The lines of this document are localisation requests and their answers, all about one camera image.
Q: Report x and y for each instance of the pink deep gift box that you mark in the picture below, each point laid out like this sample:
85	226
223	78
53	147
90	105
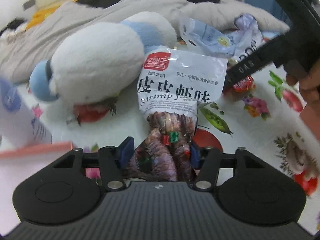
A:
310	116

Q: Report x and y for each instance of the grey duvet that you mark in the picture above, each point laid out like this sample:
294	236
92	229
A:
20	54

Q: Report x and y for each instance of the white blue plush toy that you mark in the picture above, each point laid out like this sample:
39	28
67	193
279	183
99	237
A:
97	62

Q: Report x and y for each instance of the yellow pillow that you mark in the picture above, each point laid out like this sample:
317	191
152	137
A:
44	12

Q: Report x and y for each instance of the small red snack packet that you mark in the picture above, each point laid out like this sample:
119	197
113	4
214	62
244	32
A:
242	87

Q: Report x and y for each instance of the pink shallow box lid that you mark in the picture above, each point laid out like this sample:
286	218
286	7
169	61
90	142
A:
38	149

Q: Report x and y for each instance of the white spray bottle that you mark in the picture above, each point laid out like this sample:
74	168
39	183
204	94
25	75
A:
18	123

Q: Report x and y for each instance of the crumpled blue white plastic bag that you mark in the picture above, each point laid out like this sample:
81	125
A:
206	43

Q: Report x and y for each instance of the shrimp flavour snack bag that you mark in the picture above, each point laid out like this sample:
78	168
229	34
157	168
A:
171	86

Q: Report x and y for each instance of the fruit print tablecloth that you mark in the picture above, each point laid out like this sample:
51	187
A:
265	120

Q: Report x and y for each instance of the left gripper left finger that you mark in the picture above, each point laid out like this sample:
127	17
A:
111	160

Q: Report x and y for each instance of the person's right hand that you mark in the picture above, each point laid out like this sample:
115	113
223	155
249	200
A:
308	86

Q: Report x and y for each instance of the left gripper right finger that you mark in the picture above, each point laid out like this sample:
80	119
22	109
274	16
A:
205	160

